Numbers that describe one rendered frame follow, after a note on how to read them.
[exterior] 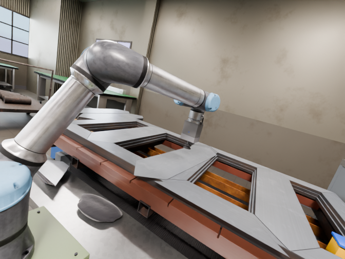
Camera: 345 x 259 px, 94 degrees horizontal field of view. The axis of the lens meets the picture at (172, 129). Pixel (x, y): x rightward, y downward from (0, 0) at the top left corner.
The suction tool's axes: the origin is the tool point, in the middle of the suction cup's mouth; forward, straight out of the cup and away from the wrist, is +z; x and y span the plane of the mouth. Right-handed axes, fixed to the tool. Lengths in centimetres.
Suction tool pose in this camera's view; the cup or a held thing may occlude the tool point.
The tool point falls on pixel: (187, 147)
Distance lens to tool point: 90.5
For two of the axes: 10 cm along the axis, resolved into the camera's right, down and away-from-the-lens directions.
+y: -7.9, -3.2, 5.2
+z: -2.4, 9.5, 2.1
